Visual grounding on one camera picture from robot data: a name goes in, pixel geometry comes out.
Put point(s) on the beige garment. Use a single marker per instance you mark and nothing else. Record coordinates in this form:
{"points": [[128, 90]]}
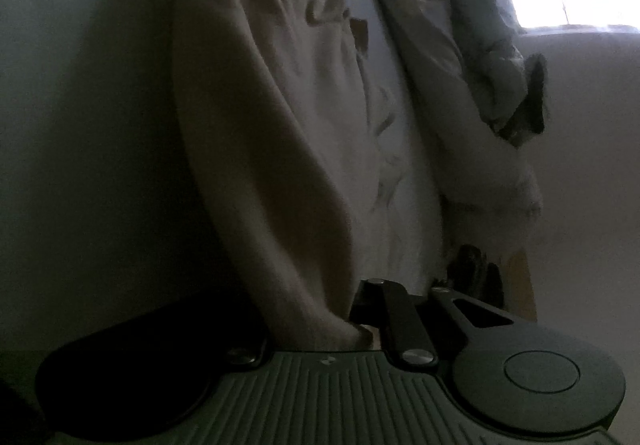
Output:
{"points": [[260, 125]]}

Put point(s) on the wooden headboard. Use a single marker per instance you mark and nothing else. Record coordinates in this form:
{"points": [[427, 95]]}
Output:
{"points": [[522, 285]]}

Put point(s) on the white bed sheet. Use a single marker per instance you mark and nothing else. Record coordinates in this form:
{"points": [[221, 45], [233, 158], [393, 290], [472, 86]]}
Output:
{"points": [[75, 125]]}

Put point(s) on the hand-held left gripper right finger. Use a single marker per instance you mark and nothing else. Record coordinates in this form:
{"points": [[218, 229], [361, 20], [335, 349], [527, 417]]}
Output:
{"points": [[400, 320]]}

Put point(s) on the dark garment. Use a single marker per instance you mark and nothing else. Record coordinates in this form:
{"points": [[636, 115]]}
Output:
{"points": [[475, 270]]}

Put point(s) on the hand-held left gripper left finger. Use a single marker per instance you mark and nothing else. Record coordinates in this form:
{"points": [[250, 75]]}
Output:
{"points": [[245, 356]]}

